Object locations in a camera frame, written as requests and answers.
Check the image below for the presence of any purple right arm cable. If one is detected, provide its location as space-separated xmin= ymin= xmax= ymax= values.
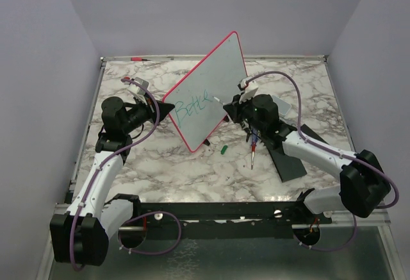
xmin=243 ymin=70 xmax=400 ymax=252

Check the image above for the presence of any blue transparent screwdriver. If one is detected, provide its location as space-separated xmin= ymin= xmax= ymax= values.
xmin=250 ymin=128 xmax=258 ymax=169

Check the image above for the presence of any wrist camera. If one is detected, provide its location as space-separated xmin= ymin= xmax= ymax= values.
xmin=238 ymin=78 xmax=258 ymax=104
xmin=124 ymin=77 xmax=149 ymax=104

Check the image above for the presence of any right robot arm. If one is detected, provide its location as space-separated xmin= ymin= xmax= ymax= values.
xmin=223 ymin=94 xmax=391 ymax=223

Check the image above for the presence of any red marker at wall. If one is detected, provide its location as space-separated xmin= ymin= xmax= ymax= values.
xmin=130 ymin=57 xmax=150 ymax=62

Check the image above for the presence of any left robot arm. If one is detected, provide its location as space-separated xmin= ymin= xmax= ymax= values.
xmin=50 ymin=95 xmax=175 ymax=271

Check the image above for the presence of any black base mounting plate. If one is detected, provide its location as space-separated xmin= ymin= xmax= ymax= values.
xmin=120 ymin=197 xmax=332 ymax=240

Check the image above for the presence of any pink framed whiteboard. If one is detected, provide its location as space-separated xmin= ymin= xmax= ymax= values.
xmin=163 ymin=31 xmax=247 ymax=152

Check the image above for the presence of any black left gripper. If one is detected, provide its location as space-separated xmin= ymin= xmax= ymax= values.
xmin=124 ymin=92 xmax=176 ymax=134

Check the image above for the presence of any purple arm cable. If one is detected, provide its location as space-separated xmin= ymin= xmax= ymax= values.
xmin=70 ymin=78 xmax=183 ymax=273
xmin=243 ymin=70 xmax=400 ymax=252

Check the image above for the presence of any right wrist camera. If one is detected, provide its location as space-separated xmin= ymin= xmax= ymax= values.
xmin=238 ymin=78 xmax=258 ymax=104

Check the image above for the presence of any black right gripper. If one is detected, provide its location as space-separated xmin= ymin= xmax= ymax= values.
xmin=225 ymin=92 xmax=265 ymax=135

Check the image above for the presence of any grey white router box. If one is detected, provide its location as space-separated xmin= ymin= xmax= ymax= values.
xmin=272 ymin=95 xmax=291 ymax=117

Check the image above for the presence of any aluminium frame rail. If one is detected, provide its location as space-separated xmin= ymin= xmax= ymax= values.
xmin=329 ymin=208 xmax=390 ymax=226

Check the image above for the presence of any green whiteboard marker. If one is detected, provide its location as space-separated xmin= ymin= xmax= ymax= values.
xmin=213 ymin=96 xmax=225 ymax=105

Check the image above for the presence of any black network switch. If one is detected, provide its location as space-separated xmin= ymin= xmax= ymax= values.
xmin=300 ymin=124 xmax=328 ymax=147

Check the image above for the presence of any green marker cap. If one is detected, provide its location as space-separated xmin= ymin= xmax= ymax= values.
xmin=220 ymin=145 xmax=228 ymax=154

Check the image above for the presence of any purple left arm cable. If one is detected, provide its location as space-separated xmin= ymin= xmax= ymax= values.
xmin=70 ymin=78 xmax=183 ymax=273

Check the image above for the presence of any black flat box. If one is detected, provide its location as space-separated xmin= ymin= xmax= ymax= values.
xmin=268 ymin=149 xmax=307 ymax=183

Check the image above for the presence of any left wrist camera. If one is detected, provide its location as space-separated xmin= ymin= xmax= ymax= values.
xmin=124 ymin=77 xmax=149 ymax=104

